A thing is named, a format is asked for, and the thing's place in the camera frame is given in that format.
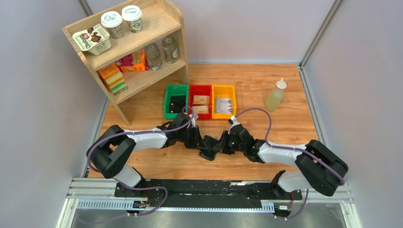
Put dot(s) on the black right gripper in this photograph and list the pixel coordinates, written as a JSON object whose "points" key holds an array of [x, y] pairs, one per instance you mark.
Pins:
{"points": [[225, 141]]}

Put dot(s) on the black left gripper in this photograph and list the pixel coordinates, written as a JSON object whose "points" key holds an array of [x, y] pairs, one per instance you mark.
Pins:
{"points": [[196, 138]]}

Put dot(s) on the black credit cards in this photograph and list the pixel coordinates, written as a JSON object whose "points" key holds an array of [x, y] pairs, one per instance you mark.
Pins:
{"points": [[177, 103]]}

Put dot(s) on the black card holder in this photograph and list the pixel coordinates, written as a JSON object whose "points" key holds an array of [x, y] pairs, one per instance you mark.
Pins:
{"points": [[209, 153]]}

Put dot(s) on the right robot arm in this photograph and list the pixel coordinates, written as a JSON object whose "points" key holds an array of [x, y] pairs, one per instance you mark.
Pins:
{"points": [[318, 167]]}

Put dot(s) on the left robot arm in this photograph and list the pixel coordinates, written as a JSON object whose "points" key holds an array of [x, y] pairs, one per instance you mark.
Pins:
{"points": [[110, 153]]}

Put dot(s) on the silver patterned cards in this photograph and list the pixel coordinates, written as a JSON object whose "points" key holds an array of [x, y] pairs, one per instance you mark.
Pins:
{"points": [[223, 105]]}

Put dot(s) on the green plastic bin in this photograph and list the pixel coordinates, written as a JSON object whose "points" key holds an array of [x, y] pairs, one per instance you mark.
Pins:
{"points": [[170, 91]]}

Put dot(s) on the red plastic bin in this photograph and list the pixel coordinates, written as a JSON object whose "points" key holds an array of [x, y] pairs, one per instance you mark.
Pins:
{"points": [[201, 90]]}

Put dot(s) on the yellow plastic bin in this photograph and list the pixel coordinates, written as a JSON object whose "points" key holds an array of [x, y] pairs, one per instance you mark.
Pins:
{"points": [[223, 91]]}

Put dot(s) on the green squeeze bottle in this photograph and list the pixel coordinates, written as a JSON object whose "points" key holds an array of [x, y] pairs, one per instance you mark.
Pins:
{"points": [[276, 95]]}

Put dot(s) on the clear glass jar right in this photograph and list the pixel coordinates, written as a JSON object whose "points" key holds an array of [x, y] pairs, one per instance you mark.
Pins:
{"points": [[170, 49]]}

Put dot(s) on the orange snack box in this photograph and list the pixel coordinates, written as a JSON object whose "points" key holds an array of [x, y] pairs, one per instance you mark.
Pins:
{"points": [[134, 62]]}

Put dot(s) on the green yellow sponge pack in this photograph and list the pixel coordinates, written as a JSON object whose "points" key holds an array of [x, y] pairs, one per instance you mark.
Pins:
{"points": [[116, 83]]}

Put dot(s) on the wooden shelf unit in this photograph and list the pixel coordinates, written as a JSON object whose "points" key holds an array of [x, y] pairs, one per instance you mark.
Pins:
{"points": [[160, 18]]}

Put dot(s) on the chocolate pudding tub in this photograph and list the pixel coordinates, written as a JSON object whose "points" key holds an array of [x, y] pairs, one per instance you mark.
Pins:
{"points": [[94, 40]]}

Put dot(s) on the right white lidded cup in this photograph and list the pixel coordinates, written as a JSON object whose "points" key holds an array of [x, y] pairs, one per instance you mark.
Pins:
{"points": [[132, 14]]}

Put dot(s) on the white lidded cup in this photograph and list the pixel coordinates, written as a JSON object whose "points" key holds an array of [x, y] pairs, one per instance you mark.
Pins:
{"points": [[132, 14], [112, 21]]}

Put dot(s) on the left white lidded cup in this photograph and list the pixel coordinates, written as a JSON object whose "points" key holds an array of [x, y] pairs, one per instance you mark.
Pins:
{"points": [[112, 21]]}

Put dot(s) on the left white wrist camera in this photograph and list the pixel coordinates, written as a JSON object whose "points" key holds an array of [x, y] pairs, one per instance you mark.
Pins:
{"points": [[194, 117]]}

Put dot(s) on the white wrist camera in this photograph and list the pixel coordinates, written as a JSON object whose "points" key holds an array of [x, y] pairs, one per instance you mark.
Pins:
{"points": [[232, 120], [194, 117]]}

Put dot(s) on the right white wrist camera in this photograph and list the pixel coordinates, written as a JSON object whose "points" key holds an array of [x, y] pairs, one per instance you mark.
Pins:
{"points": [[232, 120]]}

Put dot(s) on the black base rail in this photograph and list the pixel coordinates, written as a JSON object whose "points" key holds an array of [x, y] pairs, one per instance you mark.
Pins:
{"points": [[235, 190]]}

